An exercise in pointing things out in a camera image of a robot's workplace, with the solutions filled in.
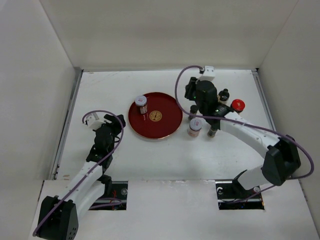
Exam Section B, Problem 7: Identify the small black cap spice bottle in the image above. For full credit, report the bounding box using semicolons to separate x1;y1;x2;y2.
188;105;198;121

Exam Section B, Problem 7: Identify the white lid dark jar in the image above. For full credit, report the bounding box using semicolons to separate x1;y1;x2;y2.
134;95;148;115

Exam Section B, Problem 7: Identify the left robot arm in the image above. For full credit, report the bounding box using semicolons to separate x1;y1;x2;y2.
32;110;126;240

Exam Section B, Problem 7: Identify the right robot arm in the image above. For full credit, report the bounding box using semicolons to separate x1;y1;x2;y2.
184;77;301;198

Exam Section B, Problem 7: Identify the black cap dark bottle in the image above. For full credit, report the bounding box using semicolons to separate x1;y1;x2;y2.
218;88;230;105

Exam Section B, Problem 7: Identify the white lid pink jar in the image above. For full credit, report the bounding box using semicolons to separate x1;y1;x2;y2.
187;118;203;137

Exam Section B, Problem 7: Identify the red lid sauce jar right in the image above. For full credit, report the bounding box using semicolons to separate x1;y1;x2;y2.
230;99;246;114

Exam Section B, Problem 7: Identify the red round tray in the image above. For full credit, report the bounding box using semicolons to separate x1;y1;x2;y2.
128;92;183;140

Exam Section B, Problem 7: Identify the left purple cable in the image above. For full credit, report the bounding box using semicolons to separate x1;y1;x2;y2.
32;109;125;237

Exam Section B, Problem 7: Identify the purple cable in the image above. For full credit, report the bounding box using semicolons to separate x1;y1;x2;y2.
174;65;315;203
32;109;125;237

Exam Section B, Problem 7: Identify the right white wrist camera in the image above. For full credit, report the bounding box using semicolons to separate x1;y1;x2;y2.
199;66;216;82

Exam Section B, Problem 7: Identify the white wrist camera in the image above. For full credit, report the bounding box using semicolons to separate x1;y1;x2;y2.
85;115;103;131
199;66;216;82

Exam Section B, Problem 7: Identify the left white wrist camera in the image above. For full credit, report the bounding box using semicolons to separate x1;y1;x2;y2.
85;115;103;131

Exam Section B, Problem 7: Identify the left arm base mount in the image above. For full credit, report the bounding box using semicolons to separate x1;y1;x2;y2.
89;175;129;211

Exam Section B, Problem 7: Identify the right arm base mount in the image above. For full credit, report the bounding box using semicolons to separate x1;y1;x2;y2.
215;171;265;210

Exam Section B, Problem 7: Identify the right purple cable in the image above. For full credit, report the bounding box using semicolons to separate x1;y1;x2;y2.
174;65;315;203

